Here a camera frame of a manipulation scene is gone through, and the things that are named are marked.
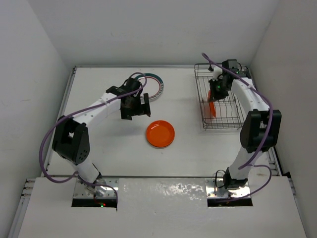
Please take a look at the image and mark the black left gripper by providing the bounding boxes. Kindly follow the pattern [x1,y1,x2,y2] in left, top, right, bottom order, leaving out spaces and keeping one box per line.
[121,93,149,120]

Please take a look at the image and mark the orange plastic plate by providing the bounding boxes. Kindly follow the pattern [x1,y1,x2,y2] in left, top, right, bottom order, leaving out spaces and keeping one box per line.
[208,90,216,118]
[146,120,175,148]

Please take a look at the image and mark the plain white plate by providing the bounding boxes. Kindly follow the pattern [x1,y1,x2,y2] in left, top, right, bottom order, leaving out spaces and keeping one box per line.
[140,73,164,102]

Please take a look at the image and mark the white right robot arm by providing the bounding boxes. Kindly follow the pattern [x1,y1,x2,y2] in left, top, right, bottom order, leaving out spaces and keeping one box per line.
[209,59,282,189]

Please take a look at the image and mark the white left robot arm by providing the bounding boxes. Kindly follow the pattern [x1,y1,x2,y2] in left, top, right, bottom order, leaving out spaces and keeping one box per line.
[52,76,151,187]

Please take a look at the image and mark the white front cover panel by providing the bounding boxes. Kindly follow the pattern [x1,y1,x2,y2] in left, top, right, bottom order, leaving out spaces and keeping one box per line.
[19,177,306,238]

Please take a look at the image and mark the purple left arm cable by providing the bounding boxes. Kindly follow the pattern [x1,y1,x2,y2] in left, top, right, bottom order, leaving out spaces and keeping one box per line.
[39,72,148,201]

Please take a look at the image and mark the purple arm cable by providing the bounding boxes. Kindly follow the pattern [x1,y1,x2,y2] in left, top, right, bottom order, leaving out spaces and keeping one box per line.
[202,52,274,204]
[39,72,148,201]

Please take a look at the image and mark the grey wire dish rack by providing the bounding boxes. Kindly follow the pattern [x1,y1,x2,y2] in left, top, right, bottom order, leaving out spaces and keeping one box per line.
[194,63,246,131]

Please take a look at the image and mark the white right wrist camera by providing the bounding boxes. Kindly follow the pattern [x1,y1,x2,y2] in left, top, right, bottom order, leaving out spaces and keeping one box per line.
[212,66,222,80]

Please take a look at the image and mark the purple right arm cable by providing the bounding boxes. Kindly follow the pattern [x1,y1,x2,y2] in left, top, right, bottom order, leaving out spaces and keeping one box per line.
[202,52,274,204]

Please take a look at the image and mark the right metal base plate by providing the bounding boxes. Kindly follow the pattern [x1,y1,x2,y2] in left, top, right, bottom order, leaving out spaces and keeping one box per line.
[205,177,251,200]

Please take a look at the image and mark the metal base plate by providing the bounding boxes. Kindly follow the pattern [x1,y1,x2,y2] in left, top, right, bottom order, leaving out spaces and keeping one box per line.
[73,178,119,199]
[205,177,251,200]

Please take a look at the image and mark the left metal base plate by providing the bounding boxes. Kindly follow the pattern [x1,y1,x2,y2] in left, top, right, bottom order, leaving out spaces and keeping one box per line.
[73,178,119,199]

